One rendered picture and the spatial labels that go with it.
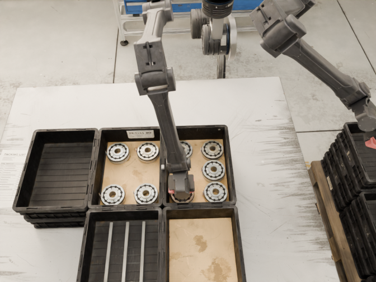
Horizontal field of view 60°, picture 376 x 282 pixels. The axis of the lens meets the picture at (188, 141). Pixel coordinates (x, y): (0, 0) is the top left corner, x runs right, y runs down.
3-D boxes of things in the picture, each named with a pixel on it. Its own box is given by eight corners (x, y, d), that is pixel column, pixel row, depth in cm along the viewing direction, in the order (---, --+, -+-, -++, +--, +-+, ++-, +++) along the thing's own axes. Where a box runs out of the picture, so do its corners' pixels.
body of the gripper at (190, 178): (194, 190, 133) (194, 182, 127) (169, 191, 133) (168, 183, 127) (193, 176, 137) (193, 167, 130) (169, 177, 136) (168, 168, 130)
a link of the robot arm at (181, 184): (189, 155, 119) (165, 158, 120) (191, 183, 113) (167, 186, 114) (193, 170, 129) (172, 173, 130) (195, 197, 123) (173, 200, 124)
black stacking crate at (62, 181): (43, 143, 162) (34, 130, 152) (103, 141, 162) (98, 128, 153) (23, 221, 140) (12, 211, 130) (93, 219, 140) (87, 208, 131)
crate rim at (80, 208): (36, 132, 154) (33, 128, 152) (99, 130, 154) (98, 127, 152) (13, 213, 132) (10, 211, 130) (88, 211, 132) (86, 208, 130)
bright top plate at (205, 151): (201, 140, 157) (201, 140, 157) (222, 140, 157) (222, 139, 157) (202, 159, 151) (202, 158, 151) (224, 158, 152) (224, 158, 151)
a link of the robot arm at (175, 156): (172, 62, 94) (135, 67, 95) (171, 73, 90) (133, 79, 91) (192, 160, 124) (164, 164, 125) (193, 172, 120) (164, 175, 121)
